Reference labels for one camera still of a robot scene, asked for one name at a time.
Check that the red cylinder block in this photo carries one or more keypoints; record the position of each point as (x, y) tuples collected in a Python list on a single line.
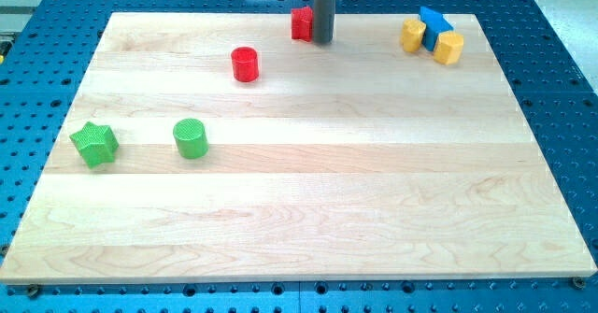
[(245, 64)]

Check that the red star block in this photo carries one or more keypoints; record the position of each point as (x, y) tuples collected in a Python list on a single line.
[(301, 26)]

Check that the green star block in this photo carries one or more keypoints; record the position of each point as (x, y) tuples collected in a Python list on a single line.
[(96, 144)]

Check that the wooden board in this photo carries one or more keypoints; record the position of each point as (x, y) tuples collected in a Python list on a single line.
[(356, 160)]

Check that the green cylinder block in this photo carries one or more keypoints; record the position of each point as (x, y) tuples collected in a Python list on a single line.
[(190, 138)]

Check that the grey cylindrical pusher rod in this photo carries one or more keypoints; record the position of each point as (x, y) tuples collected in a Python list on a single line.
[(323, 21)]

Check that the yellow block left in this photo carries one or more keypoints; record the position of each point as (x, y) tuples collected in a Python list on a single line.
[(412, 34)]

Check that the yellow block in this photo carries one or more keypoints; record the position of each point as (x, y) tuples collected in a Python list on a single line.
[(448, 48), (412, 34)]

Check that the yellow block right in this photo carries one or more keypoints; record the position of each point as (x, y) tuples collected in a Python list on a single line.
[(448, 48)]

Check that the blue cube block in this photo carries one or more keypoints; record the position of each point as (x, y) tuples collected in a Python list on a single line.
[(435, 25)]

